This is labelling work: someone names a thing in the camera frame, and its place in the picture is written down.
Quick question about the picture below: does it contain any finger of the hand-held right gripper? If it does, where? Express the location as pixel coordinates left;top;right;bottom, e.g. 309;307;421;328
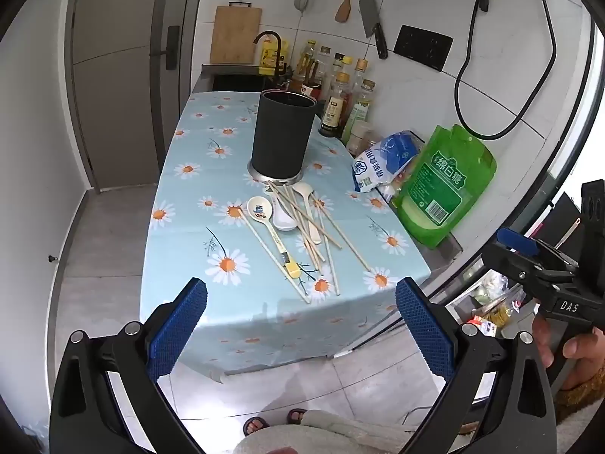
481;242;581;295
496;227;576;268

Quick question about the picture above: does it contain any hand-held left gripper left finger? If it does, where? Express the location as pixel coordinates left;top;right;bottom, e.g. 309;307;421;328
50;277;209;454

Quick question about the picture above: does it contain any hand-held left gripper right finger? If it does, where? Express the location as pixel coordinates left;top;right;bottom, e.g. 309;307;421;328
394;277;558;454

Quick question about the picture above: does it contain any pile of chopsticks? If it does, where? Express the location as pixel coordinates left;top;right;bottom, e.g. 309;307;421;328
239;180;372;304

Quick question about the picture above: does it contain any black utensil holder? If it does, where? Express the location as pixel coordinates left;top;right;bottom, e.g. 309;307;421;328
247;89;316;185

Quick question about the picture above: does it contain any person's right forearm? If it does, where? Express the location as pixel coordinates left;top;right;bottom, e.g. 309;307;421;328
551;373;605;429

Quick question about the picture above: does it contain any person's right hand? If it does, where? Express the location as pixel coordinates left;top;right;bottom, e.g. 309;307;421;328
532;314;605;392

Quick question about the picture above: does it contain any pile of food packets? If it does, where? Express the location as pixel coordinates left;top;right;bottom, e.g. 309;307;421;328
465;269;527;336

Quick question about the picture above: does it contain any green sugar bag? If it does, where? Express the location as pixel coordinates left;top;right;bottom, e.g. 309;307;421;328
391;124;498;249

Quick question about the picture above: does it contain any white fluffy clothing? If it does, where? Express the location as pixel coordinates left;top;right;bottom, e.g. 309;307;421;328
234;409;417;454

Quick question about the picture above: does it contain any daisy printed tablecloth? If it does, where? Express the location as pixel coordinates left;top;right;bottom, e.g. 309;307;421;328
139;90;432;376

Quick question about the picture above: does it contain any cream cartoon print spoon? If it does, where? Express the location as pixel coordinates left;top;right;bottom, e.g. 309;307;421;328
247;196;303;279

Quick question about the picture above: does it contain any white ceramic spoon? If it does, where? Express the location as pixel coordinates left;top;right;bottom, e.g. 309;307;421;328
273;199;298;232

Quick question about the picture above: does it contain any blue and white salt bag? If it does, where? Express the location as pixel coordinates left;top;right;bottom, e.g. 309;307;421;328
351;131;421;194

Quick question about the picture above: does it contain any white seasoning jar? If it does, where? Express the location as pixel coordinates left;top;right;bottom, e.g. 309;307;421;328
347;120;376;158

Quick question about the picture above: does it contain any beige plastic spoon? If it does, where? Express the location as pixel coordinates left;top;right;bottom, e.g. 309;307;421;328
292;182;323;245

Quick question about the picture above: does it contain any black socket panel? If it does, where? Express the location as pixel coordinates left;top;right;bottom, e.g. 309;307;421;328
393;25;455;73

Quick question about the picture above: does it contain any cluster of condiment bottles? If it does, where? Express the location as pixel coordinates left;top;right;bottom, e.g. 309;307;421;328
288;39;377;145

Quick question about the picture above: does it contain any grey door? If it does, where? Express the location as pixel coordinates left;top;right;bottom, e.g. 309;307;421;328
71;0;209;191

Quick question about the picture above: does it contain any steel sink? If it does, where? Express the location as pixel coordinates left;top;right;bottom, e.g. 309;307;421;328
201;64;289;93

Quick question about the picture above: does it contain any steel cleaver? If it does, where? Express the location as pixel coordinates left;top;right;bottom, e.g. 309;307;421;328
358;0;389;60

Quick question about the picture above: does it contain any yellow dish soap bottle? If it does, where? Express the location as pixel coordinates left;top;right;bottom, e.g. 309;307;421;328
258;35;281;76

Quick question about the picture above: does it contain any wooden cutting board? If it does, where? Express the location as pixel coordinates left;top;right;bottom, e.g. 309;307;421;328
209;4;263;66

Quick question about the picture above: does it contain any black faucet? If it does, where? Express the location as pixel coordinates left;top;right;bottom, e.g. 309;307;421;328
253;31;290;81

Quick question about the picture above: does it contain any black power cable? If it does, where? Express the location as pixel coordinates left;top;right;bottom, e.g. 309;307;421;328
455;0;557;141

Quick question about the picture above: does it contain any black door lock handle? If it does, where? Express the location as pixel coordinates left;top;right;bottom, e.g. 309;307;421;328
158;25;181;71

